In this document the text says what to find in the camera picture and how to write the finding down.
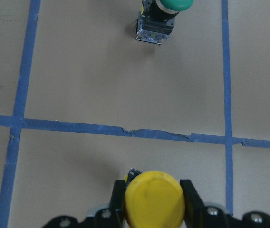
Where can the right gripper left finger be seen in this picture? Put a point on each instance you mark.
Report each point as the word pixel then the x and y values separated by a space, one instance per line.
pixel 110 215

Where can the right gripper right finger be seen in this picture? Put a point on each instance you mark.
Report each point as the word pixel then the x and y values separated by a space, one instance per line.
pixel 201 215

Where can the yellow push button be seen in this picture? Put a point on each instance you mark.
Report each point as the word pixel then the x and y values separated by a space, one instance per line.
pixel 153 199

